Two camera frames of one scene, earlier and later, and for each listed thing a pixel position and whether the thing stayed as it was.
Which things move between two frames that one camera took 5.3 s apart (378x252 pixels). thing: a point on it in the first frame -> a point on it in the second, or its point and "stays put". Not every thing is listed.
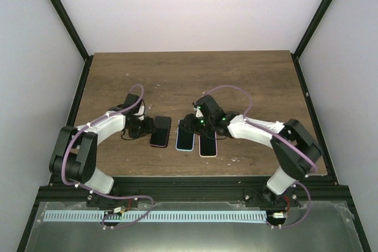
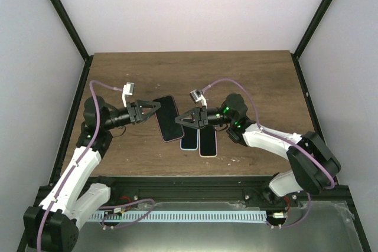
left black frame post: x=67 y=22 stays put
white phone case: x=216 y=143 stays put
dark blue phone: x=208 y=144 stays put
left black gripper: x=147 y=129 -> x=133 y=107
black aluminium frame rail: x=191 y=190 stays put
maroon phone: x=160 y=137 -> x=170 y=129
